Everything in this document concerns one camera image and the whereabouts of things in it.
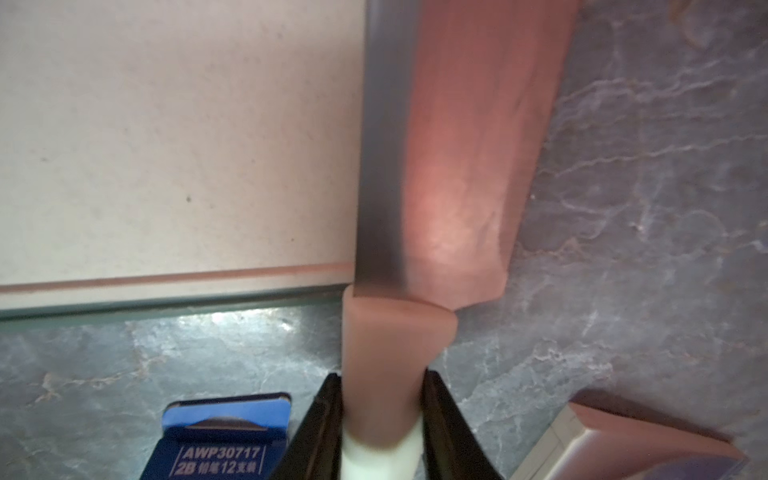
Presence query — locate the beige green-rimmed cutting board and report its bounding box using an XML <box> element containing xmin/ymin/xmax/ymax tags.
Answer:
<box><xmin>1</xmin><ymin>1</ymin><xmax>365</xmax><ymax>318</ymax></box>

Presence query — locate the red blue pencil box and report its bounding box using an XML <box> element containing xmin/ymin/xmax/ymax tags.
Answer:
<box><xmin>140</xmin><ymin>392</ymin><xmax>292</xmax><ymax>480</ymax></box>

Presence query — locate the knife with cream handle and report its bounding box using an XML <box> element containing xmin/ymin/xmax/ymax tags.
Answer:
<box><xmin>340</xmin><ymin>1</ymin><xmax>581</xmax><ymax>479</ymax></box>

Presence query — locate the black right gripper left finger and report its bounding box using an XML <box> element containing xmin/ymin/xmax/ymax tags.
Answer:
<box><xmin>269</xmin><ymin>373</ymin><xmax>343</xmax><ymax>480</ymax></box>

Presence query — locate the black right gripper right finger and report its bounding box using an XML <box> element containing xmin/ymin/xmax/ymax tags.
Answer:
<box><xmin>421</xmin><ymin>370</ymin><xmax>501</xmax><ymax>480</ymax></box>

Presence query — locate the dark blue notebook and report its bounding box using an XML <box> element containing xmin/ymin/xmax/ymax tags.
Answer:
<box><xmin>511</xmin><ymin>402</ymin><xmax>748</xmax><ymax>480</ymax></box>

